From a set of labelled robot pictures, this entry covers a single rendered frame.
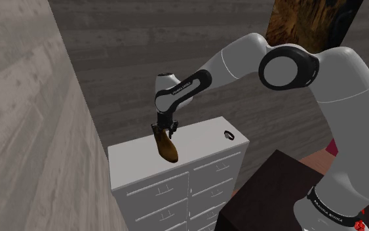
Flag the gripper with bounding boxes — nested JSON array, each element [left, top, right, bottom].
[[151, 112, 180, 140]]

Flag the brown boot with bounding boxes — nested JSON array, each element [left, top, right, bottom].
[[153, 127, 180, 164]]

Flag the white chest of drawers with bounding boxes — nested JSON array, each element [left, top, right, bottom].
[[107, 116, 250, 231]]

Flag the brown wall picture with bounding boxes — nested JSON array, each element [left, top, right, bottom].
[[265, 0, 364, 54]]

